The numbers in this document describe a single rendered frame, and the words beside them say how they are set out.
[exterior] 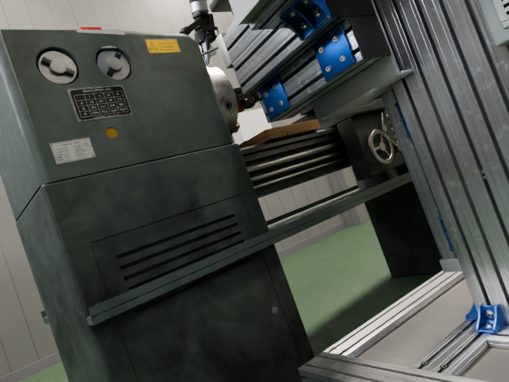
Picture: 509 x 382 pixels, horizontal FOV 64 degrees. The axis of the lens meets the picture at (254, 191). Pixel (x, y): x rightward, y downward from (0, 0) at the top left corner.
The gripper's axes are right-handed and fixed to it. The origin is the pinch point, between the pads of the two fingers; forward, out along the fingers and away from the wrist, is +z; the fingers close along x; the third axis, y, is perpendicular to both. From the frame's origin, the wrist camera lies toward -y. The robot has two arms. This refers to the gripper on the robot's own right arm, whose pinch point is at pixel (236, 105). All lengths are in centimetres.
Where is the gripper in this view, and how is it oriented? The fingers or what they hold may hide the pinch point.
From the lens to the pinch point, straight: 179.0
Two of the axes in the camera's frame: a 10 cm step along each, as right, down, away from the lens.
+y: 7.5, -2.4, 6.2
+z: -5.7, 2.4, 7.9
